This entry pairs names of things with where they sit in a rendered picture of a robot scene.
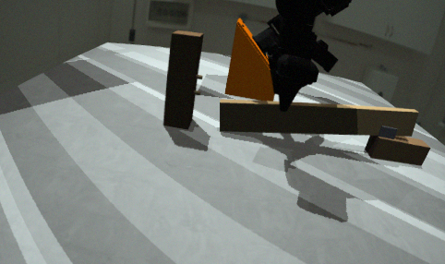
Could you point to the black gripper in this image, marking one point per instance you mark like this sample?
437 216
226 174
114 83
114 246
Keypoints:
290 71

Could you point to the long wooden rail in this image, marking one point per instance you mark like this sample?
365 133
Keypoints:
313 118

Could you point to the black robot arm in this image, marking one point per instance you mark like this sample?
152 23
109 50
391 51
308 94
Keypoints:
304 12

